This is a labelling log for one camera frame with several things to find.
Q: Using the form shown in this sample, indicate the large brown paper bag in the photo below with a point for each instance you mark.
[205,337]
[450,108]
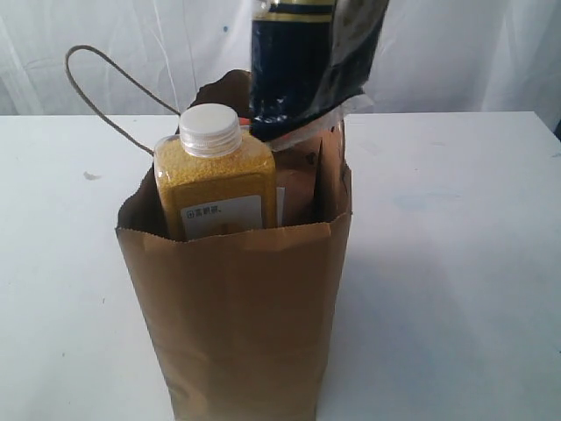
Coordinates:
[241,323]

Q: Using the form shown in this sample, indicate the spaghetti packet with Italian flag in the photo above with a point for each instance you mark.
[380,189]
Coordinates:
[310,63]

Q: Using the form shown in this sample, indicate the white backdrop curtain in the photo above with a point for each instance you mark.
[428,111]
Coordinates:
[432,55]

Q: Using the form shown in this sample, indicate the yellow grain bottle white cap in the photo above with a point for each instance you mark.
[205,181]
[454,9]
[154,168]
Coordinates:
[214,177]

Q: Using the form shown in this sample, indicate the brown pouch with orange label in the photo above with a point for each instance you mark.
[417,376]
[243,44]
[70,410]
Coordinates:
[298,184]

